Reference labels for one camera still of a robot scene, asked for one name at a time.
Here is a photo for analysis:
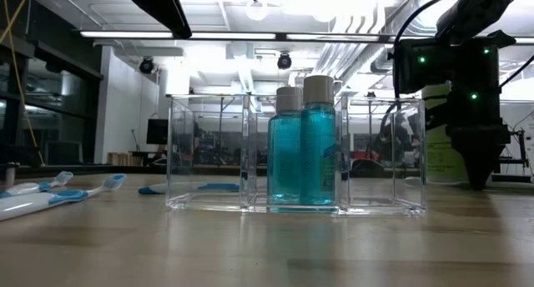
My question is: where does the black metal stand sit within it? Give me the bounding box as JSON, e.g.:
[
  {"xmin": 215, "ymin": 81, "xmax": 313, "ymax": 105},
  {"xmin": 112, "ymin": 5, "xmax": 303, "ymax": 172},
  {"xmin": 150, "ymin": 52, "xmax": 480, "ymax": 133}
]
[{"xmin": 500, "ymin": 129, "xmax": 530, "ymax": 174}]

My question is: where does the yellow hanging cable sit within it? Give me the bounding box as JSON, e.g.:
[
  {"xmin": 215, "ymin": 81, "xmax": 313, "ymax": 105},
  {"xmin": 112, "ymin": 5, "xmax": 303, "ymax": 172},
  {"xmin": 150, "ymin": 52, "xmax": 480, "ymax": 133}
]
[{"xmin": 0, "ymin": 0, "xmax": 46, "ymax": 166}]

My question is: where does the white short post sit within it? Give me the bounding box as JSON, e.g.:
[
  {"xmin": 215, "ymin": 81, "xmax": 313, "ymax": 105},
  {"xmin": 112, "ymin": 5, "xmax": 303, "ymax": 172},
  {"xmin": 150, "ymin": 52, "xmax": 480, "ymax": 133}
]
[{"xmin": 3, "ymin": 161, "xmax": 21, "ymax": 188}]

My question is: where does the wooden crate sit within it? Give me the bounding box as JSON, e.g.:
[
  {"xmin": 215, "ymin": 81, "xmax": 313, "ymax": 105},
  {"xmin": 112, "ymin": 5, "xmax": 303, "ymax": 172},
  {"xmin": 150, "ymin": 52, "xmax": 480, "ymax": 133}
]
[{"xmin": 107, "ymin": 152, "xmax": 145, "ymax": 167}]

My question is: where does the blue mouthwash bottle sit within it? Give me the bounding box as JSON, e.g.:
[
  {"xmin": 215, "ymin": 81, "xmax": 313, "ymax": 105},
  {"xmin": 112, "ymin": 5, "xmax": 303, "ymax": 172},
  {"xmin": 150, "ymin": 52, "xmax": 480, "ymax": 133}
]
[
  {"xmin": 299, "ymin": 74, "xmax": 337, "ymax": 207},
  {"xmin": 266, "ymin": 86, "xmax": 304, "ymax": 207}
]

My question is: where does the long ceiling light strip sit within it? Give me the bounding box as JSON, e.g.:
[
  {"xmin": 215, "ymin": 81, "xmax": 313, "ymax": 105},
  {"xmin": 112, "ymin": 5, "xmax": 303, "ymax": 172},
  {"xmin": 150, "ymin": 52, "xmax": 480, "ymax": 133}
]
[
  {"xmin": 79, "ymin": 31, "xmax": 174, "ymax": 39},
  {"xmin": 285, "ymin": 33, "xmax": 380, "ymax": 42},
  {"xmin": 189, "ymin": 32, "xmax": 277, "ymax": 40}
]

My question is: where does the round white ceiling lamp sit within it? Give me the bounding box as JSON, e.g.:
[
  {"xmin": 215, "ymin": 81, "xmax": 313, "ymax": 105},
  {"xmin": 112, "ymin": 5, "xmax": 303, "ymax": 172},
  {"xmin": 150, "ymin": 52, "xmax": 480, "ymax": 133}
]
[{"xmin": 244, "ymin": 0, "xmax": 269, "ymax": 22}]

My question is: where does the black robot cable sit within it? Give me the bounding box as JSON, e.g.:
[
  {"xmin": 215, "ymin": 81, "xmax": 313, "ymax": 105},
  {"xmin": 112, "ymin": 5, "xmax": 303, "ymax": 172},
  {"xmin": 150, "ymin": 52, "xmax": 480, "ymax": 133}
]
[
  {"xmin": 499, "ymin": 55, "xmax": 534, "ymax": 89},
  {"xmin": 391, "ymin": 0, "xmax": 464, "ymax": 44}
]

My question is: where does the clear acrylic organizer box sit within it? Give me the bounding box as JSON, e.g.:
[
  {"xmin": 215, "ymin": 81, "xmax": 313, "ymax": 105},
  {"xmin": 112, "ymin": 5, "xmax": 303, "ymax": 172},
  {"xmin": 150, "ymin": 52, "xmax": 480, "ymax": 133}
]
[{"xmin": 165, "ymin": 93, "xmax": 427, "ymax": 216}]

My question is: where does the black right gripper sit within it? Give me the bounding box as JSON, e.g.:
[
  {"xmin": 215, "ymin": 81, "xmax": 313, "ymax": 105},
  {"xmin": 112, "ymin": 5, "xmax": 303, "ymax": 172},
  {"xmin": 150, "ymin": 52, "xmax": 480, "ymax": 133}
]
[{"xmin": 445, "ymin": 93, "xmax": 511, "ymax": 191}]

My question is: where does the blue white toothbrush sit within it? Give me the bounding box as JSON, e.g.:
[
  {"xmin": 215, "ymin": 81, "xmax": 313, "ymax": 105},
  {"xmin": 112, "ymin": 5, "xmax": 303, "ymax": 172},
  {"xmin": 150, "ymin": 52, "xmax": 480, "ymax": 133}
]
[
  {"xmin": 138, "ymin": 181, "xmax": 241, "ymax": 196},
  {"xmin": 0, "ymin": 171, "xmax": 74, "ymax": 199},
  {"xmin": 0, "ymin": 174, "xmax": 127, "ymax": 222}
]

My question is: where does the green disinfecting wipes canister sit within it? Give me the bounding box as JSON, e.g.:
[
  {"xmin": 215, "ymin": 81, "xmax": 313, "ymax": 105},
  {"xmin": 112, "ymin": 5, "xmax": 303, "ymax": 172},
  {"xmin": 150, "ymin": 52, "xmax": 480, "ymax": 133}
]
[{"xmin": 421, "ymin": 84, "xmax": 471, "ymax": 185}]

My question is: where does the black computer monitor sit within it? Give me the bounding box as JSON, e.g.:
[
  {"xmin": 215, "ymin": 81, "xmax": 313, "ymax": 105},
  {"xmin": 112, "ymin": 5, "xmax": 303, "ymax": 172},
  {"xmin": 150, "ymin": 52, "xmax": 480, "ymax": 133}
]
[{"xmin": 146, "ymin": 118, "xmax": 169, "ymax": 145}]

